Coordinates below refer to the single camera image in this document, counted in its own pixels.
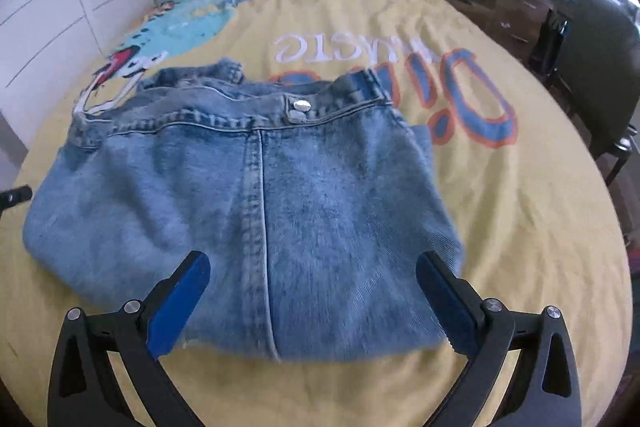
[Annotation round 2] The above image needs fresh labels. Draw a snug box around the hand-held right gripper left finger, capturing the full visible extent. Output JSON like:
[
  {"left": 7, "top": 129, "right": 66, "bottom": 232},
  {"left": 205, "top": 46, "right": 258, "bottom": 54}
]
[{"left": 47, "top": 251, "right": 211, "bottom": 427}]

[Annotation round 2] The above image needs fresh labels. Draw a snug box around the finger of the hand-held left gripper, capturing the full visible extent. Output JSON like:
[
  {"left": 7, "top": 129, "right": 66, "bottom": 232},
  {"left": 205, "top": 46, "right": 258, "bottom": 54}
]
[{"left": 0, "top": 187, "right": 33, "bottom": 210}]

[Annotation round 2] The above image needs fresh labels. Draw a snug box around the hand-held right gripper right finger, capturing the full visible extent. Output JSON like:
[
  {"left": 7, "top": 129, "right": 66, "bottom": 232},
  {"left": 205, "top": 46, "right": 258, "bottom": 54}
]
[{"left": 416, "top": 251, "right": 583, "bottom": 427}]

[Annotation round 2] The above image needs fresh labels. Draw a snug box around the blue denim jacket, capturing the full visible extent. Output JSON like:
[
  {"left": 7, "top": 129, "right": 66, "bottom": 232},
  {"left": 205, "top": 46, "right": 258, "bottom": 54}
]
[{"left": 22, "top": 59, "right": 463, "bottom": 363}]

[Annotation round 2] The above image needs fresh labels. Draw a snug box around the yellow printed blanket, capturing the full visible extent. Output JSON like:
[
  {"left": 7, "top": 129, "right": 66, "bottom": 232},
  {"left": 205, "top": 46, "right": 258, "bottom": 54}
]
[{"left": 0, "top": 0, "right": 631, "bottom": 427}]

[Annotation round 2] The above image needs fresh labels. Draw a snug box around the white wardrobe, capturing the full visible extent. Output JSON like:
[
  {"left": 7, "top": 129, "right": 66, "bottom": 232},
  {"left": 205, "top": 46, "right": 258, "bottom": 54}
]
[{"left": 0, "top": 0, "right": 151, "bottom": 118}]

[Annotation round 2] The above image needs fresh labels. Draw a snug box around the black chair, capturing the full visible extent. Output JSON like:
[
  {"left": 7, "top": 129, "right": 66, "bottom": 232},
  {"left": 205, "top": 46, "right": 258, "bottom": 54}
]
[{"left": 547, "top": 0, "right": 640, "bottom": 188}]

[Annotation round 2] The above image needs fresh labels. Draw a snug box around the wooden drawer cabinet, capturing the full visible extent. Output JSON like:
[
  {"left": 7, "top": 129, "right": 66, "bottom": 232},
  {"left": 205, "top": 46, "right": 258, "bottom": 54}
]
[{"left": 467, "top": 0, "right": 558, "bottom": 60}]

